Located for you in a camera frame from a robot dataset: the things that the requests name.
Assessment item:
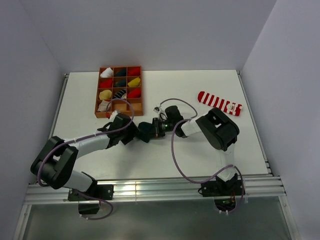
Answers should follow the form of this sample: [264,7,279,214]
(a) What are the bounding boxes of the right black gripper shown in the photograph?
[145,118,176,140]

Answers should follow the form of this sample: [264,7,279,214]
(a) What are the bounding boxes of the dark green reindeer sock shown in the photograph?
[138,121,156,143]

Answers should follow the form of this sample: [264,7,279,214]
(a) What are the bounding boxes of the beige red sock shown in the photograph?
[97,100,111,113]

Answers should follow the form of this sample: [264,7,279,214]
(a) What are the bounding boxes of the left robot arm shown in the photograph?
[30,111,140,200]

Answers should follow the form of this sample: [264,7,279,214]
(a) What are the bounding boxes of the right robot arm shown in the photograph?
[149,105,240,195]

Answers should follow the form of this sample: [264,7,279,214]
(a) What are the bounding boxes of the black white striped rolled sock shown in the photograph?
[112,88,127,99]

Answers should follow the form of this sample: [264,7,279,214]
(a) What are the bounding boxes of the red rolled sock lower right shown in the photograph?
[127,88,142,99]

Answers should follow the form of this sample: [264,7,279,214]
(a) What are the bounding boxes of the red rolled sock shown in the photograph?
[99,78,113,88]
[127,66,141,77]
[127,88,142,99]

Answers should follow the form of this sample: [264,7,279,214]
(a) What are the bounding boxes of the mustard rolled sock left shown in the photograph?
[98,89,113,100]

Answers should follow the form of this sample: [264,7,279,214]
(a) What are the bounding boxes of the wooden compartment organizer tray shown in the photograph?
[94,65,144,118]

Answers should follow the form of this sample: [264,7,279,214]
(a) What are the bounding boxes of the yellow rolled sock right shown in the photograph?
[128,77,141,87]

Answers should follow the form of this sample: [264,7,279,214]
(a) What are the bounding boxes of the dark teal rolled sock middle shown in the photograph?
[113,78,127,88]

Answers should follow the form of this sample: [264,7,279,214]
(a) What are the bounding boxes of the dark teal rolled sock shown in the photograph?
[114,67,127,77]
[113,78,127,88]

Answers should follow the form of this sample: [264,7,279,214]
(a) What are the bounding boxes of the red rolled sock left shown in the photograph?
[99,78,113,88]

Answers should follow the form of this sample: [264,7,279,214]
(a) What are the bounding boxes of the red rolled sock top right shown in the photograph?
[127,66,141,77]

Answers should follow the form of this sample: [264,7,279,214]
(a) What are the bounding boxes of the red white striped santa sock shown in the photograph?
[197,91,243,117]

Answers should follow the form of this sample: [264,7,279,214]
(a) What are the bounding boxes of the dark teal rolled sock top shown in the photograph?
[114,67,127,77]

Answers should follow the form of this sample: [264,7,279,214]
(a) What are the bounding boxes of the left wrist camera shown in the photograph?
[105,110,119,122]

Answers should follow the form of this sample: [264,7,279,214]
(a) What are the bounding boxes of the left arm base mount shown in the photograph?
[67,184,114,220]

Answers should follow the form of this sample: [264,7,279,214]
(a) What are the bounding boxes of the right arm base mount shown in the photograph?
[198,175,246,212]

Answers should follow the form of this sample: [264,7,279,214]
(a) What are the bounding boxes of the aluminium frame rail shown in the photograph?
[23,176,287,205]

